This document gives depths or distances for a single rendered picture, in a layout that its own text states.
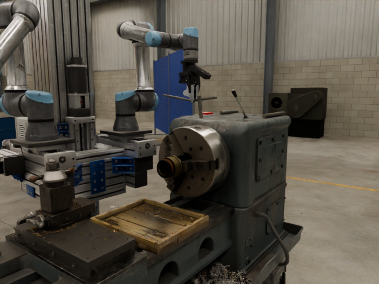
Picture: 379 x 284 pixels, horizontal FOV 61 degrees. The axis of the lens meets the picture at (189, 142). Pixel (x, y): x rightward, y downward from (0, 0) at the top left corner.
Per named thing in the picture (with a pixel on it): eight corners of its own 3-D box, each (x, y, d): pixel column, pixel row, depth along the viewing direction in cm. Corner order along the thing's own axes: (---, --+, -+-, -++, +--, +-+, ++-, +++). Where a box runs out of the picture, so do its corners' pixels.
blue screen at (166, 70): (142, 135, 1025) (140, 60, 988) (167, 134, 1048) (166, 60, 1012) (175, 162, 636) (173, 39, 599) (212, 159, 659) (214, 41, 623)
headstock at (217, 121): (221, 169, 219) (223, 111, 213) (290, 180, 191) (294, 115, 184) (164, 190, 172) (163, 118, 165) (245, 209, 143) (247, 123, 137)
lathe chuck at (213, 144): (166, 179, 161) (175, 118, 152) (219, 203, 143) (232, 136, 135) (154, 183, 154) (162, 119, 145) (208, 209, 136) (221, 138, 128)
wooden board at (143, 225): (144, 205, 149) (144, 197, 148) (209, 225, 127) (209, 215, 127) (89, 227, 125) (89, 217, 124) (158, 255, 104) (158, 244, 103)
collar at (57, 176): (58, 174, 105) (57, 165, 105) (72, 178, 101) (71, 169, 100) (34, 180, 99) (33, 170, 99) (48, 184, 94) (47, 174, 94)
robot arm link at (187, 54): (201, 51, 161) (192, 49, 154) (201, 60, 161) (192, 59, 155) (189, 52, 165) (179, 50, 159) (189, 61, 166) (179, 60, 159)
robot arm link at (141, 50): (129, 112, 198) (123, 22, 193) (150, 111, 208) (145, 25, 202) (140, 112, 189) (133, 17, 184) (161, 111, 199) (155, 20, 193)
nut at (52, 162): (55, 167, 102) (54, 156, 102) (62, 169, 100) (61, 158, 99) (43, 170, 99) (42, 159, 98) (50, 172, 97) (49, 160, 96)
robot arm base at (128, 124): (108, 129, 191) (107, 113, 190) (128, 128, 202) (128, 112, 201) (123, 132, 181) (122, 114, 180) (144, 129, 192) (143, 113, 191)
